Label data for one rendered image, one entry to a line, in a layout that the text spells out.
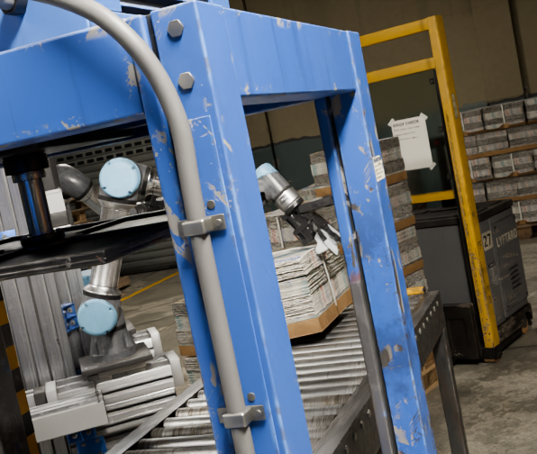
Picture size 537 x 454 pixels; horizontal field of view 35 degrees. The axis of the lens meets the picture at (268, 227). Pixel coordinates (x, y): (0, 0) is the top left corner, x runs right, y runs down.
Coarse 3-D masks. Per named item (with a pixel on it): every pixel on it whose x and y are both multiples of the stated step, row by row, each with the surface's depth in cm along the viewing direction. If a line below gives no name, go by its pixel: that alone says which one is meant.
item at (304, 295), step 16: (288, 256) 255; (304, 256) 248; (288, 272) 246; (304, 272) 245; (320, 272) 258; (288, 288) 248; (304, 288) 247; (320, 288) 255; (288, 304) 249; (304, 304) 247; (320, 304) 252; (288, 320) 249; (304, 320) 248
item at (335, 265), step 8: (288, 248) 279; (328, 256) 268; (336, 256) 276; (328, 264) 266; (336, 264) 274; (336, 272) 272; (336, 280) 271; (344, 280) 279; (336, 288) 269; (344, 288) 276; (336, 296) 267
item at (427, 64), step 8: (408, 64) 453; (416, 64) 450; (424, 64) 448; (432, 64) 445; (376, 72) 466; (384, 72) 463; (392, 72) 460; (400, 72) 457; (408, 72) 454; (416, 72) 452; (368, 80) 470; (376, 80) 467
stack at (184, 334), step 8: (344, 264) 387; (344, 272) 387; (176, 304) 349; (184, 304) 346; (352, 304) 388; (176, 312) 350; (184, 312) 347; (176, 320) 351; (184, 320) 348; (184, 328) 349; (184, 336) 349; (192, 336) 346; (184, 344) 351; (192, 344) 348; (184, 360) 352; (192, 360) 349; (192, 368) 351; (192, 376) 352; (200, 376) 349
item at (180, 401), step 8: (192, 384) 232; (200, 384) 230; (184, 392) 225; (192, 392) 224; (176, 400) 219; (184, 400) 218; (168, 408) 213; (176, 408) 212; (152, 416) 209; (160, 416) 208; (168, 416) 208; (144, 424) 204; (152, 424) 203; (160, 424) 204; (136, 432) 199; (144, 432) 198; (128, 440) 194; (136, 440) 193; (112, 448) 192; (120, 448) 190; (128, 448) 189; (136, 448) 192
